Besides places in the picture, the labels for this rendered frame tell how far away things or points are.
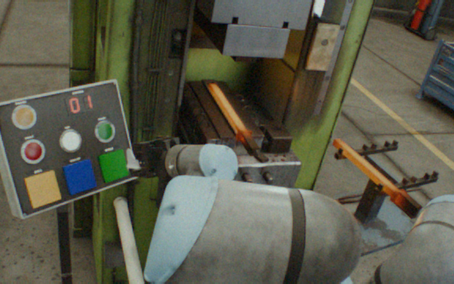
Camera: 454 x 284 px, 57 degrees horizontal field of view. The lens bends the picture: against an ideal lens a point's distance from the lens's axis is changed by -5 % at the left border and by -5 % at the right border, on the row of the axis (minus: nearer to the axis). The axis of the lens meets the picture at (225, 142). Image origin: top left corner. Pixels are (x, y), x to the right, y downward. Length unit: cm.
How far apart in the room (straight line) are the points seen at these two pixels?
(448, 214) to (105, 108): 85
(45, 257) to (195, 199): 195
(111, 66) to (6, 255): 130
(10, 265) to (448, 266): 198
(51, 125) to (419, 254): 86
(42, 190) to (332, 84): 110
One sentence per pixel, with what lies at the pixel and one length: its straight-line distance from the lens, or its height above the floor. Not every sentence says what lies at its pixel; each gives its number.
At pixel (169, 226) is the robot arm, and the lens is 41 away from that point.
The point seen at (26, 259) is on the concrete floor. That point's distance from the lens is 234.
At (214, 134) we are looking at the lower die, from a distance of 144.
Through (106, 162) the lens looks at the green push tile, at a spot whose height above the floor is 102.
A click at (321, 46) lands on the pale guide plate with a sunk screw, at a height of 128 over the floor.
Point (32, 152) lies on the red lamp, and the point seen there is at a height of 109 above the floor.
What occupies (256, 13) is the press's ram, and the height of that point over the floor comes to 140.
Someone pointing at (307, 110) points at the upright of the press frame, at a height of 101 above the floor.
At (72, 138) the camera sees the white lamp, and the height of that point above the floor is 110.
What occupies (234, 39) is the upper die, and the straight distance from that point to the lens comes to 127.
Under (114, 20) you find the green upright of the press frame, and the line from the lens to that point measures 133.
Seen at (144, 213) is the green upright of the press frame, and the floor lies 56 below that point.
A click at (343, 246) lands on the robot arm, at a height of 142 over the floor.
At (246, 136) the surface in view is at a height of 101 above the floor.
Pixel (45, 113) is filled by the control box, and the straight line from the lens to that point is 112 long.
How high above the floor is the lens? 171
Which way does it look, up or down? 31 degrees down
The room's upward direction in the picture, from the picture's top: 12 degrees clockwise
